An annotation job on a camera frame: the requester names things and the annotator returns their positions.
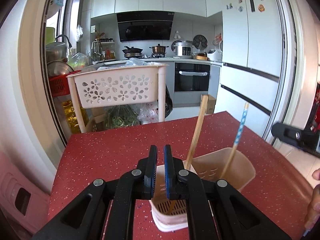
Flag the black range hood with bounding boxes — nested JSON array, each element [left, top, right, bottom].
[[117, 11, 175, 42]]

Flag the white double-door refrigerator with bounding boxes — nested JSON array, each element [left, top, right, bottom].
[[215, 0, 284, 137]]

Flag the blue patterned chopstick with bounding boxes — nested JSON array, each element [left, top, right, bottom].
[[220, 102, 249, 179]]

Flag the black built-in oven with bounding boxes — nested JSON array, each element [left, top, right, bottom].
[[174, 62, 210, 92]]

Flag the red plastic basket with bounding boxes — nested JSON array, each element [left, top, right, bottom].
[[49, 70, 81, 98]]

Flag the cardboard box on floor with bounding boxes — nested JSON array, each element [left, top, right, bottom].
[[206, 95, 216, 114]]

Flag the pink flower-cutout storage cart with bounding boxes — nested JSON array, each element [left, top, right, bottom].
[[67, 62, 167, 133]]

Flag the plain wooden chopstick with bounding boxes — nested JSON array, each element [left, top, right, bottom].
[[184, 95, 209, 170]]

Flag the pink plastic stool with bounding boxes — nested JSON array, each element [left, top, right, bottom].
[[1, 153, 49, 234]]

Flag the person's right hand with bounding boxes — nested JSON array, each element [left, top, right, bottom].
[[304, 184, 320, 230]]

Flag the silver electric pressure cooker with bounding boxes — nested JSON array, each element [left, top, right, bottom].
[[171, 40, 193, 59]]

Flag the black wok on stove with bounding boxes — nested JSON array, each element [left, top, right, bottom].
[[123, 46, 143, 59]]

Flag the brass pot with lid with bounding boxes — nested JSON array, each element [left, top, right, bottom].
[[150, 44, 168, 55]]

